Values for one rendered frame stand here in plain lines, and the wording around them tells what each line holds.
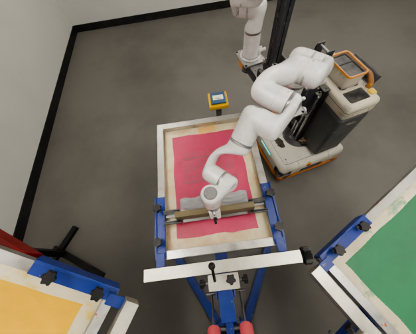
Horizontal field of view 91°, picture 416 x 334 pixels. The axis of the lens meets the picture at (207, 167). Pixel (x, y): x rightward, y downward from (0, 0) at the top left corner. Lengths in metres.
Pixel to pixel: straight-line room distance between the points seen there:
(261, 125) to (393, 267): 0.90
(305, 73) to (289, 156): 1.26
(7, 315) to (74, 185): 1.83
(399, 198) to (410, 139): 1.72
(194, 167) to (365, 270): 0.94
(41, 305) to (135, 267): 1.24
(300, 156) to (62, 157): 2.67
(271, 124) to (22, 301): 1.01
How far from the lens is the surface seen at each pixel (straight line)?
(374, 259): 1.25
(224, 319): 1.00
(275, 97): 0.74
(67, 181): 2.81
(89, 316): 1.04
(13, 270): 1.02
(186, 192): 1.14
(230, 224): 1.08
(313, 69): 0.87
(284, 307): 2.09
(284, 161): 2.01
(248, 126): 0.68
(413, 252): 1.34
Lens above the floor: 2.02
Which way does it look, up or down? 64 degrees down
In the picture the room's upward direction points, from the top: 12 degrees counter-clockwise
